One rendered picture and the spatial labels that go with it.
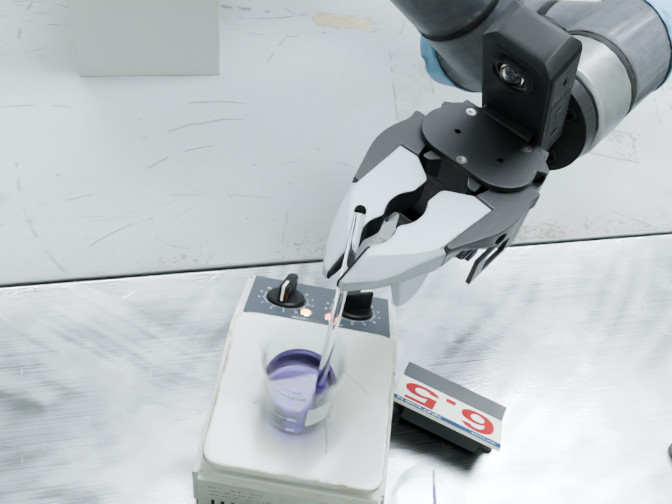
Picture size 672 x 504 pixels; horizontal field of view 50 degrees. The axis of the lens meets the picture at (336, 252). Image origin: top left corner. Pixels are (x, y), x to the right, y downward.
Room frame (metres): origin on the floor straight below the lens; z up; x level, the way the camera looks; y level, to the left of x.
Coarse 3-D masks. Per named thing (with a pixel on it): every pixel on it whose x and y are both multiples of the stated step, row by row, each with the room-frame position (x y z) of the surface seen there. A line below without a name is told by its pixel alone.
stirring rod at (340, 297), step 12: (360, 216) 0.22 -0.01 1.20; (360, 228) 0.22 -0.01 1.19; (348, 240) 0.22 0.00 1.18; (348, 252) 0.22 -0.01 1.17; (348, 264) 0.22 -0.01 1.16; (336, 300) 0.22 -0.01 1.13; (336, 312) 0.22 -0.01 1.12; (336, 324) 0.22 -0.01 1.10; (336, 336) 0.22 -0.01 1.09; (324, 348) 0.22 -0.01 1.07; (324, 360) 0.22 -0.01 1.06; (324, 372) 0.22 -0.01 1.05
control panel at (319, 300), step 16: (256, 288) 0.35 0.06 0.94; (272, 288) 0.35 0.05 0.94; (304, 288) 0.36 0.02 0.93; (320, 288) 0.37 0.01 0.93; (256, 304) 0.32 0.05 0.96; (272, 304) 0.33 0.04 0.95; (304, 304) 0.34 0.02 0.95; (320, 304) 0.34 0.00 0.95; (384, 304) 0.36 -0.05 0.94; (320, 320) 0.32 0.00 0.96; (352, 320) 0.33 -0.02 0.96; (368, 320) 0.33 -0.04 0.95; (384, 320) 0.34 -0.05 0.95
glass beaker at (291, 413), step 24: (264, 336) 0.23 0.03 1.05; (288, 336) 0.25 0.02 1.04; (312, 336) 0.25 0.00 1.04; (264, 360) 0.22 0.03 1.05; (336, 360) 0.24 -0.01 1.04; (264, 384) 0.21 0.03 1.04; (288, 384) 0.20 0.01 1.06; (336, 384) 0.21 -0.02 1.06; (264, 408) 0.21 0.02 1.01; (288, 408) 0.20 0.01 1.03; (312, 408) 0.20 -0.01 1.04; (288, 432) 0.20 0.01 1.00; (312, 432) 0.21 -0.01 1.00
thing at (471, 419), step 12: (408, 384) 0.30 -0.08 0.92; (408, 396) 0.28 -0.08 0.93; (420, 396) 0.29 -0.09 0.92; (432, 396) 0.30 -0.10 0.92; (444, 396) 0.30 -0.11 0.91; (432, 408) 0.28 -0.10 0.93; (444, 408) 0.28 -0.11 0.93; (456, 408) 0.29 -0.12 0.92; (468, 408) 0.30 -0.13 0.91; (456, 420) 0.27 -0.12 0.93; (468, 420) 0.28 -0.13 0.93; (480, 420) 0.28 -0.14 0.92; (492, 420) 0.29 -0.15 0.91; (480, 432) 0.26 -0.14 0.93; (492, 432) 0.27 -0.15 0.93
